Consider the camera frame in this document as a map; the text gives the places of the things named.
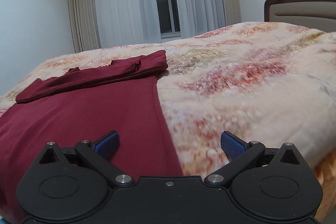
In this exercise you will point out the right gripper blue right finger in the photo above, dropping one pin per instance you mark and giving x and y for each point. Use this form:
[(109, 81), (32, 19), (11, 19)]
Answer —
[(243, 156)]

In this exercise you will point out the floral beige bed blanket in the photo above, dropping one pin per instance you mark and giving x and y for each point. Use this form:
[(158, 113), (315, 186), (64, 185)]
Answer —
[(272, 82)]

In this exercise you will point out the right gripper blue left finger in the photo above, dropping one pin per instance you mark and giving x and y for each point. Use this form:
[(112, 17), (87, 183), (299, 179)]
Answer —
[(96, 156)]

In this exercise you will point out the brown padded headboard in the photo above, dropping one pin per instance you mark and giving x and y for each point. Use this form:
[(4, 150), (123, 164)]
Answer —
[(318, 14)]

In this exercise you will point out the dark red shirt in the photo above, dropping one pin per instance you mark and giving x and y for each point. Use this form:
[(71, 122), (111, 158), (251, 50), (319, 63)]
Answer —
[(85, 104)]

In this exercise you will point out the beige drape curtain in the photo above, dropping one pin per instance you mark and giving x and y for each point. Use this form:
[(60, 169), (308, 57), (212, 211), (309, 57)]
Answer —
[(83, 22)]

